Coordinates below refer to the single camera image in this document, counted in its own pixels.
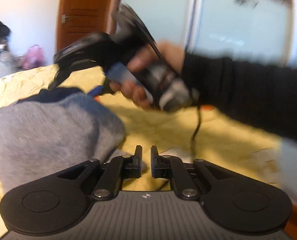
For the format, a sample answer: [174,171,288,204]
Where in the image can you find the pink plastic bag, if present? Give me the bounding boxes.
[21,45,45,70]

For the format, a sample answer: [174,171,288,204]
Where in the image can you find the frosted glass wardrobe door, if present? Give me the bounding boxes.
[121,0,297,67]

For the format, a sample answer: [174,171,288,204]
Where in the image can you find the person's black sleeved right forearm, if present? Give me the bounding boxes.
[181,53,297,141]

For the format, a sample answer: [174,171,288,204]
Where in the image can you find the person's right hand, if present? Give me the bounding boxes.
[109,40,185,110]

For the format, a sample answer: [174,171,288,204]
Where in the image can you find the yellow floral bed quilt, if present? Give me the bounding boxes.
[0,63,295,240]

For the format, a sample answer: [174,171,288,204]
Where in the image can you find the brown wooden door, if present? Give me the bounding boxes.
[56,0,120,52]

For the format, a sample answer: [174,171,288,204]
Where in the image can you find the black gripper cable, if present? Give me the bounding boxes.
[189,104,203,156]

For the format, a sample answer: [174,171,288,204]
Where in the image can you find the grey knit sweater navy sleeves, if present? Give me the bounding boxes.
[0,92,126,192]

